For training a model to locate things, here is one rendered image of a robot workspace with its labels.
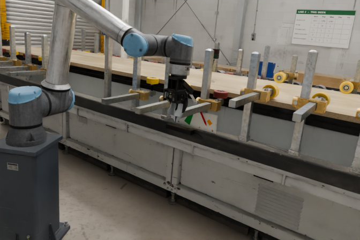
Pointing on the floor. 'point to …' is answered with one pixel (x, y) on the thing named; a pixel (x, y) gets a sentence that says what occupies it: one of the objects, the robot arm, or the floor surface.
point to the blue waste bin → (268, 69)
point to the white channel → (125, 3)
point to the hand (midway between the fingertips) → (177, 118)
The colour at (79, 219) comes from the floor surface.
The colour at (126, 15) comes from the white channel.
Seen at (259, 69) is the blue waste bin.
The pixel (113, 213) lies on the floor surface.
